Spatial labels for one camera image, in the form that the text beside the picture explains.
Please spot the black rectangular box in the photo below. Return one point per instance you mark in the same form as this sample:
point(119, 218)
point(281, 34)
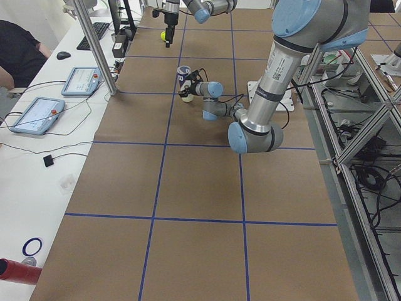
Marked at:
point(120, 46)

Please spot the near blue teach pendant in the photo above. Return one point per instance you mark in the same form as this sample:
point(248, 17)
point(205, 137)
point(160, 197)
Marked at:
point(39, 116)

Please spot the blue teach pendant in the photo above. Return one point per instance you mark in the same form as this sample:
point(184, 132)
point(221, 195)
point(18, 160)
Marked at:
point(39, 116)
point(82, 81)

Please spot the seated person in black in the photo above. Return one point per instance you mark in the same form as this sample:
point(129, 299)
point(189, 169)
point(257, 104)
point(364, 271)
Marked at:
point(22, 56)

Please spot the clear tennis ball can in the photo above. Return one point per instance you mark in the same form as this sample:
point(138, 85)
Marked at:
point(182, 73)

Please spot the red cylinder bottle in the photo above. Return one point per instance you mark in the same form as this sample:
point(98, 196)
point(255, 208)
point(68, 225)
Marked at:
point(17, 272)

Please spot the aluminium frame post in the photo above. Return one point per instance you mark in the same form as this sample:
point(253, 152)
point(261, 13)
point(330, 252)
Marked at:
point(95, 46)

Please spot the far blue teach pendant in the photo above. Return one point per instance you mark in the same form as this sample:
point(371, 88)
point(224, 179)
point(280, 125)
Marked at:
point(82, 81)

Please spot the aluminium side frame rack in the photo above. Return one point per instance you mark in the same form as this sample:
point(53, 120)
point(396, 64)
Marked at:
point(355, 102)

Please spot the black computer mouse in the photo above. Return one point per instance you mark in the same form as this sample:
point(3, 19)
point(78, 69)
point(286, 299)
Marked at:
point(62, 55)

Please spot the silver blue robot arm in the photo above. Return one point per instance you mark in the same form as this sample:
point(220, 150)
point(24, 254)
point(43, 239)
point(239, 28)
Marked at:
point(201, 11)
point(298, 27)

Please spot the small black square pad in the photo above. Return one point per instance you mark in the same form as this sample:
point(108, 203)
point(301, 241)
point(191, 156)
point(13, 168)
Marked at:
point(48, 160)

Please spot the black monitor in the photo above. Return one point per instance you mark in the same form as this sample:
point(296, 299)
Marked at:
point(116, 14)

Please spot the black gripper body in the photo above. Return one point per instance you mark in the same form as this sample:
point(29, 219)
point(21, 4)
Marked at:
point(193, 87)
point(170, 18)

